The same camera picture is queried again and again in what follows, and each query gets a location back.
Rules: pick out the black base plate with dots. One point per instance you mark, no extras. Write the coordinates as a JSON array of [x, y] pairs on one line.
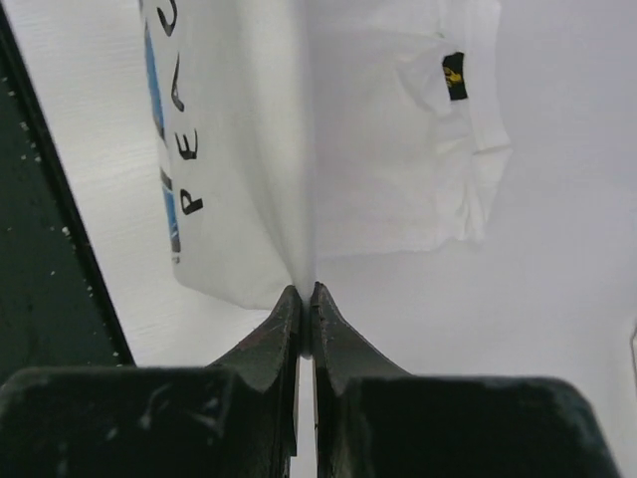
[[55, 308]]

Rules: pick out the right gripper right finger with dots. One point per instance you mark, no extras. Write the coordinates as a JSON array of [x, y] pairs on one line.
[[375, 419]]

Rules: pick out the white t shirt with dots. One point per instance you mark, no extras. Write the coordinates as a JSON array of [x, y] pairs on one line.
[[290, 131]]

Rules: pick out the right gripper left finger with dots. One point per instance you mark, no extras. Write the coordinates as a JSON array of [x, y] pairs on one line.
[[236, 417]]

